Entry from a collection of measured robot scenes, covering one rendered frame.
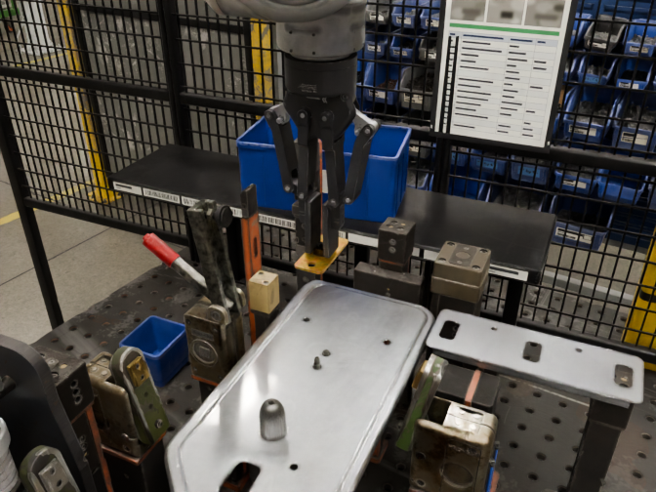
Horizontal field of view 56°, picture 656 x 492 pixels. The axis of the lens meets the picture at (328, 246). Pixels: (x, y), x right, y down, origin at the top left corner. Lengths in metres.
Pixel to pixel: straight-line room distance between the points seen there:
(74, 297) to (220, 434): 2.20
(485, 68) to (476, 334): 0.49
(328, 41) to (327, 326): 0.46
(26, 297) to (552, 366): 2.47
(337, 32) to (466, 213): 0.66
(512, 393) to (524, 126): 0.52
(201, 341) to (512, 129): 0.67
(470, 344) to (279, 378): 0.28
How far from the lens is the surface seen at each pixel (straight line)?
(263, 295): 0.93
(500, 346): 0.94
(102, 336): 1.48
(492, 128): 1.21
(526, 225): 1.20
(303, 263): 0.74
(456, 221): 1.18
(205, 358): 0.94
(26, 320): 2.87
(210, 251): 0.82
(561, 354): 0.95
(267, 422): 0.76
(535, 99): 1.18
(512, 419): 1.26
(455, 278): 0.99
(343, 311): 0.97
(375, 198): 1.13
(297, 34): 0.63
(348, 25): 0.62
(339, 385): 0.84
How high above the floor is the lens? 1.58
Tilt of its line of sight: 31 degrees down
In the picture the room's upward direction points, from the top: straight up
